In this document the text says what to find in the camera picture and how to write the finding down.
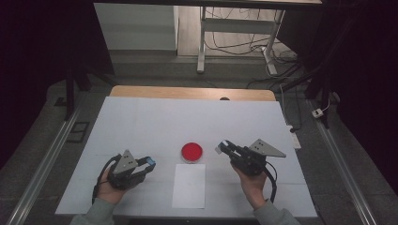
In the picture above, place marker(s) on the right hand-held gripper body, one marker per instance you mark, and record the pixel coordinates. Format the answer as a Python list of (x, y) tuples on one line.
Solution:
[(250, 162)]

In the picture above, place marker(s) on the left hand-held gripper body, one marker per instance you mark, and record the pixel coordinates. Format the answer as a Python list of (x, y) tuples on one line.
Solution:
[(125, 175)]

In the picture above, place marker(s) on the small white stamp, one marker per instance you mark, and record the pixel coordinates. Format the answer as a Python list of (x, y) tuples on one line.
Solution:
[(220, 148)]

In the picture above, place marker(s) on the round red ink pad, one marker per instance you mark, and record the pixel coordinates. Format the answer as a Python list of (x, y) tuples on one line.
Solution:
[(191, 152)]

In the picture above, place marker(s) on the white paper sheet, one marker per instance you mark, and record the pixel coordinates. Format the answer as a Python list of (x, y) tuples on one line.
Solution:
[(188, 187)]

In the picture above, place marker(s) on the person's left hand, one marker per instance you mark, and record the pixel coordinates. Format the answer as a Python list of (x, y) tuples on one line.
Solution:
[(108, 192)]

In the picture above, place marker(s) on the person's right hand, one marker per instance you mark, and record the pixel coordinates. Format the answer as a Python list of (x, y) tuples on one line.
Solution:
[(252, 189)]

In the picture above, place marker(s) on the white table cover sheet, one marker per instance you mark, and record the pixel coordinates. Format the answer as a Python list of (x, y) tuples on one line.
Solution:
[(140, 125)]

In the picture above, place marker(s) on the black table grommet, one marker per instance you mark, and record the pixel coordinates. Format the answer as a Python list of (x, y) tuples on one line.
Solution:
[(224, 99)]

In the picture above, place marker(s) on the white power strip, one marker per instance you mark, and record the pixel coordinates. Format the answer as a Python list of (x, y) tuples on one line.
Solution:
[(294, 139)]

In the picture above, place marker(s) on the small white adapter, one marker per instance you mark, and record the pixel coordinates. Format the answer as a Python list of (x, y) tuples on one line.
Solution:
[(317, 113)]

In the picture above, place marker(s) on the black metal stand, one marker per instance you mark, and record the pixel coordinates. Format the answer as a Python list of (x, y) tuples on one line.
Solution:
[(69, 93), (317, 81)]

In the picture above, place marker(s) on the white cabinet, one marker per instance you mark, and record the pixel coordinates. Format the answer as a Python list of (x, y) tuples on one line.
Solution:
[(134, 26)]

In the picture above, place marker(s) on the black floor socket frame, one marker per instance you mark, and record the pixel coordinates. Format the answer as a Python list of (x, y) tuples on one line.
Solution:
[(78, 132)]

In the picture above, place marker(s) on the metal floor rail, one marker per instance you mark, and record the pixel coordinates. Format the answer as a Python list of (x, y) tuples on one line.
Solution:
[(341, 165), (47, 165)]

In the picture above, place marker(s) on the white desk frame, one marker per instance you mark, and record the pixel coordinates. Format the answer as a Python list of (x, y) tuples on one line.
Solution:
[(237, 26)]

